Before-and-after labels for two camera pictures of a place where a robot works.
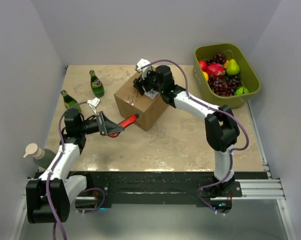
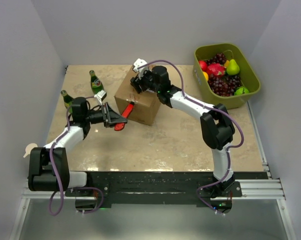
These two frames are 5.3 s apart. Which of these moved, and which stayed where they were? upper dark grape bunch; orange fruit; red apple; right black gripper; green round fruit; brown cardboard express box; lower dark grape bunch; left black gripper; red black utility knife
Moved: brown cardboard express box; left black gripper; red black utility knife
Stayed: lower dark grape bunch; upper dark grape bunch; red apple; right black gripper; green round fruit; orange fruit
